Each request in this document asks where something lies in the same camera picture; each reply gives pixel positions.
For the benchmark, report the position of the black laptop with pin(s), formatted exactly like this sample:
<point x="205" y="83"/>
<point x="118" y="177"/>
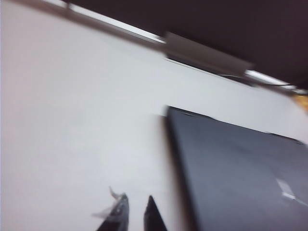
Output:
<point x="228" y="168"/>

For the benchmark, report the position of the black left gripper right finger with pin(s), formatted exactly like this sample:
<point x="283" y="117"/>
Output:
<point x="152" y="219"/>

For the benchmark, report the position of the yellow cloth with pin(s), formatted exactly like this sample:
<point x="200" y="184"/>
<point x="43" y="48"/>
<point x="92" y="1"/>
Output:
<point x="303" y="101"/>

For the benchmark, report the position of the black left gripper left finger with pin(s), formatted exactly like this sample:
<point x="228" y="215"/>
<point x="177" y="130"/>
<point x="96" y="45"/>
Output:
<point x="119" y="216"/>

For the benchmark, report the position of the clear tape strip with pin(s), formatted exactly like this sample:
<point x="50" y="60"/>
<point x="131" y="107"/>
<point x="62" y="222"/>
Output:
<point x="101" y="213"/>

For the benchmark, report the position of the grey desk divider panel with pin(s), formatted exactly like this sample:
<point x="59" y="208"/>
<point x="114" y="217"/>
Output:
<point x="216" y="24"/>

